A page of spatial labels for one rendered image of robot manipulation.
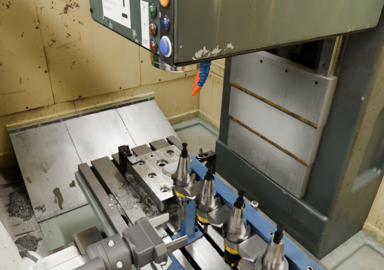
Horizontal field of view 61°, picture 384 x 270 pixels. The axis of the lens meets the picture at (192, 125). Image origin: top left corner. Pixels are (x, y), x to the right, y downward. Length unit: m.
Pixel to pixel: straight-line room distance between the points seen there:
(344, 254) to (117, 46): 1.58
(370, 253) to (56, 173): 1.56
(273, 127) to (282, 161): 0.15
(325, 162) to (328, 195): 0.13
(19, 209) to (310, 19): 1.49
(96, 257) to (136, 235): 0.10
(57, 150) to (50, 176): 0.16
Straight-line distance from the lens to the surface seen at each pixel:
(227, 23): 0.63
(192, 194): 0.85
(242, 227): 0.75
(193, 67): 0.92
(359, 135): 1.20
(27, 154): 1.92
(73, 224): 1.68
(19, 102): 1.95
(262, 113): 1.37
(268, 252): 0.69
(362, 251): 1.76
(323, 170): 1.31
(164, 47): 0.59
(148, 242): 0.76
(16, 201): 1.83
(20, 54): 1.88
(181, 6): 0.56
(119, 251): 0.74
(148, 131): 2.03
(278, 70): 1.26
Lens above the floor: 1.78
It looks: 29 degrees down
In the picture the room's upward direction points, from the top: 2 degrees clockwise
